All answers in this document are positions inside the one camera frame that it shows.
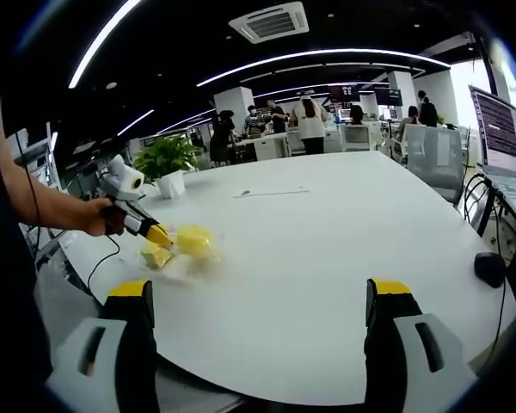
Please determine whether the white ceiling air conditioner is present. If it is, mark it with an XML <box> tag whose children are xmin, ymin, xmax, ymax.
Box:
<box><xmin>227</xmin><ymin>1</ymin><xmax>310</xmax><ymax>45</ymax></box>

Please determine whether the long ceiling light strip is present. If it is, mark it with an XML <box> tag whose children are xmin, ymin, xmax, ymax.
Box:
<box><xmin>195</xmin><ymin>47</ymin><xmax>452</xmax><ymax>88</ymax></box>

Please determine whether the bundle of black cables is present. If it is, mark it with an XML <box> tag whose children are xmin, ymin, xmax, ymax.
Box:
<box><xmin>461</xmin><ymin>170</ymin><xmax>507</xmax><ymax>238</ymax></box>

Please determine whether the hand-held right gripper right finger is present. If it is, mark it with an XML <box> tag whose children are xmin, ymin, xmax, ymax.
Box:
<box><xmin>363</xmin><ymin>278</ymin><xmax>477</xmax><ymax>413</ymax></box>

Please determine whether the open silver laptop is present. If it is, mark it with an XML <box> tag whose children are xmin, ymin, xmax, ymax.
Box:
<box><xmin>467</xmin><ymin>83</ymin><xmax>516</xmax><ymax>232</ymax></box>

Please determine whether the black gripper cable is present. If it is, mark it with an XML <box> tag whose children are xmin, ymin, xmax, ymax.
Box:
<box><xmin>87</xmin><ymin>233</ymin><xmax>122</xmax><ymax>299</ymax></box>

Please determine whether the person's left hand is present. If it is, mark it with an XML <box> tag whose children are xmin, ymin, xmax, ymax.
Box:
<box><xmin>83</xmin><ymin>197</ymin><xmax>126</xmax><ymax>237</ymax></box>

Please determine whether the curved ceiling light strip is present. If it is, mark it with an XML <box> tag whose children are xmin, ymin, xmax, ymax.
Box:
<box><xmin>67</xmin><ymin>0</ymin><xmax>144</xmax><ymax>90</ymax></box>

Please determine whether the hanging dark display screen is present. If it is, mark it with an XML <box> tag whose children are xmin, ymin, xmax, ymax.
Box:
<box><xmin>372</xmin><ymin>87</ymin><xmax>404</xmax><ymax>108</ymax></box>
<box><xmin>328</xmin><ymin>84</ymin><xmax>359</xmax><ymax>104</ymax></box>

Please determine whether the yellow silicone block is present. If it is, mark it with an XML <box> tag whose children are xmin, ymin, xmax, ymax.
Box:
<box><xmin>175</xmin><ymin>222</ymin><xmax>215</xmax><ymax>260</ymax></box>
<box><xmin>139</xmin><ymin>243</ymin><xmax>175</xmax><ymax>271</ymax></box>

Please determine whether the potted green plant white pot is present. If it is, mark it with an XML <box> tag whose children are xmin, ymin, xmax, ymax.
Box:
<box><xmin>132</xmin><ymin>133</ymin><xmax>204</xmax><ymax>200</ymax></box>

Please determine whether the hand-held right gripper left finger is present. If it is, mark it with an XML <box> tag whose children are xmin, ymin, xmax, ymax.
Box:
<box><xmin>46</xmin><ymin>279</ymin><xmax>160</xmax><ymax>413</ymax></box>

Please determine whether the black computer mouse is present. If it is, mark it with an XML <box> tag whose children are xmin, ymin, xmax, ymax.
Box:
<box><xmin>473</xmin><ymin>250</ymin><xmax>507</xmax><ymax>290</ymax></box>

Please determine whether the grey mesh office chair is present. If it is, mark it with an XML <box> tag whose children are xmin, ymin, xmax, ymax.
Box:
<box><xmin>405</xmin><ymin>126</ymin><xmax>466</xmax><ymax>207</ymax></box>

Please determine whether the black mouse cable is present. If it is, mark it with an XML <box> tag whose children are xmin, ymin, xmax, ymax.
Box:
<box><xmin>491</xmin><ymin>281</ymin><xmax>509</xmax><ymax>348</ymax></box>

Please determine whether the white office chair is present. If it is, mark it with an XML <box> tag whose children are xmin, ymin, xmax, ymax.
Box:
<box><xmin>341</xmin><ymin>123</ymin><xmax>374</xmax><ymax>153</ymax></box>

